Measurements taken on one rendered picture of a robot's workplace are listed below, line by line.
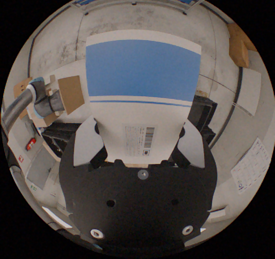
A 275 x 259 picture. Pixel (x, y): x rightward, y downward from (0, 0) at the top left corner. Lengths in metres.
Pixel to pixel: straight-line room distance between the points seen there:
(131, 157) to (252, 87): 2.55
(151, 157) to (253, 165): 2.57
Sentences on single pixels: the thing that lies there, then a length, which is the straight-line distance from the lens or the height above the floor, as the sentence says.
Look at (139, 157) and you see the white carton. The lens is 0.15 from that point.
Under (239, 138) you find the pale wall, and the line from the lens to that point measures 2.66.
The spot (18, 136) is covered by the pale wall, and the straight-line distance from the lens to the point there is 3.58.
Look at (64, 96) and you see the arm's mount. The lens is 0.54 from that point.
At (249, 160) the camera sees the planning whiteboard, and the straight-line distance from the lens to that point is 2.62.
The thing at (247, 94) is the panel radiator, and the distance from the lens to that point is 2.53.
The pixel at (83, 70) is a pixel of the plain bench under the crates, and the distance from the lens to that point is 0.64.
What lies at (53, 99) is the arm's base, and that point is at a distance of 0.60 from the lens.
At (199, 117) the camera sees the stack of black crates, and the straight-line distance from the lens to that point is 1.12.
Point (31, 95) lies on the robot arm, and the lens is 0.57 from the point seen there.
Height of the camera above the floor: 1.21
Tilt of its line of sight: 58 degrees down
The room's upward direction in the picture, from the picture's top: 180 degrees counter-clockwise
